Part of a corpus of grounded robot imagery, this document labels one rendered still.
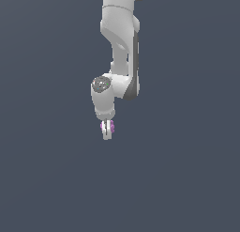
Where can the small purple object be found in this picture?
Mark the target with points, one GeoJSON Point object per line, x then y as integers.
{"type": "Point", "coordinates": [112, 127]}

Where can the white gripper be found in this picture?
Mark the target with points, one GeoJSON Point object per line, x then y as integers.
{"type": "Point", "coordinates": [105, 115]}

